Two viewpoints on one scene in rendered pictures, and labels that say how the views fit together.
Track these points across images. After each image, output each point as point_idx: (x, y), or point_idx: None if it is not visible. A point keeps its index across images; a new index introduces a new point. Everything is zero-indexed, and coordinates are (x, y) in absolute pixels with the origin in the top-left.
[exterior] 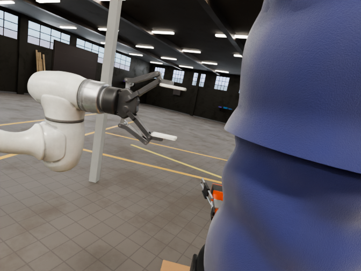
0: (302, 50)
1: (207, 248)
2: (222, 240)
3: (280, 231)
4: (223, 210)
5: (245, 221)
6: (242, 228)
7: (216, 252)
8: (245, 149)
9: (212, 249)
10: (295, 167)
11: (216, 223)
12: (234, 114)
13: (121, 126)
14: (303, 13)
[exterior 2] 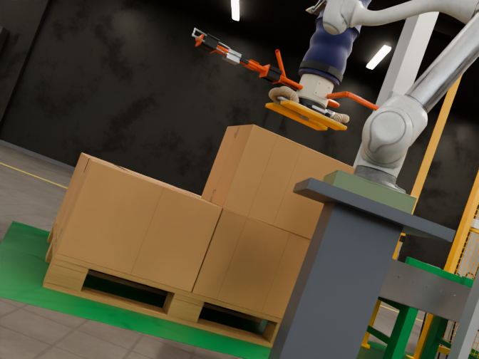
0: None
1: (338, 60)
2: (344, 55)
3: (351, 50)
4: (341, 48)
5: (348, 49)
6: (346, 51)
7: (343, 59)
8: (350, 30)
9: (341, 59)
10: (356, 36)
11: (341, 52)
12: None
13: None
14: (366, 6)
